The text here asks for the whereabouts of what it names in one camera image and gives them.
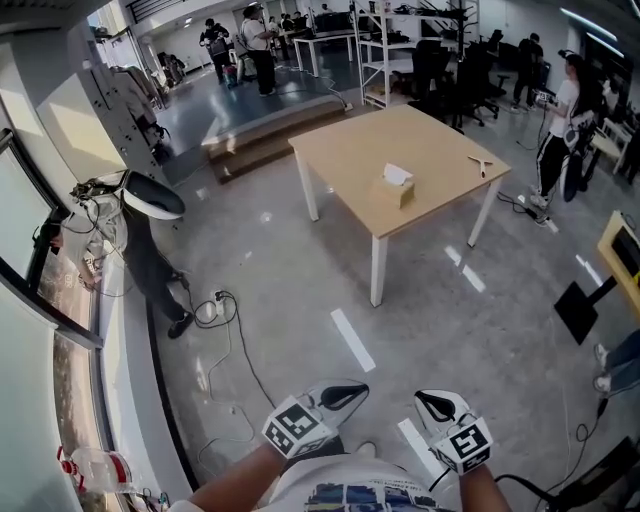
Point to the black office chair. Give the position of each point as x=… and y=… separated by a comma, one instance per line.
x=430, y=65
x=475, y=85

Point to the wooden stage steps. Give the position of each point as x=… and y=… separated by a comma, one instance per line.
x=260, y=145

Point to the person's left forearm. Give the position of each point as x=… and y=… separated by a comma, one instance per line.
x=235, y=480

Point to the clothes rack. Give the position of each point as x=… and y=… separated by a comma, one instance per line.
x=135, y=95

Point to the clear plastic bottle red cap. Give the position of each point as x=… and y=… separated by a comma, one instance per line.
x=97, y=467

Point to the white power strip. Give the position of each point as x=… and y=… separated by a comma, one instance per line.
x=537, y=216
x=220, y=305

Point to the person's right forearm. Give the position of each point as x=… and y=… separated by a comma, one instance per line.
x=482, y=492

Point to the white long table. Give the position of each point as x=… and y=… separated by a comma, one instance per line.
x=325, y=37

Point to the wooden table with white legs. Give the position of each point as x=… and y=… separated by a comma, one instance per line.
x=375, y=140

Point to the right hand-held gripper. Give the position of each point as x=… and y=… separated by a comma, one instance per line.
x=465, y=445

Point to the white cloth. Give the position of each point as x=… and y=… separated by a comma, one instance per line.
x=396, y=174

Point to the person in white printed shirt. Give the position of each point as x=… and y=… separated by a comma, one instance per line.
x=350, y=480

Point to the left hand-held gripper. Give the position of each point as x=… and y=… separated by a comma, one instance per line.
x=295, y=425

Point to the black square-base floor stand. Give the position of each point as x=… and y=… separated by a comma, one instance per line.
x=575, y=310

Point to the yellow wooden frame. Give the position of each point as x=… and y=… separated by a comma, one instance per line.
x=607, y=250

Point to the person's black trousers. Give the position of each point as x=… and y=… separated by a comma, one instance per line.
x=334, y=446

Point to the white metal shelf rack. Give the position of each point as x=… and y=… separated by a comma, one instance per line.
x=387, y=64

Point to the white-rimmed black round pod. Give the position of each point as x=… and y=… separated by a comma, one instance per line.
x=155, y=200

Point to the white T-shaped scraper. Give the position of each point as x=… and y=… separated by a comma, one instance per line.
x=481, y=164

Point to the grey locker cabinet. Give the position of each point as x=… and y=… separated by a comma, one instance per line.
x=100, y=115

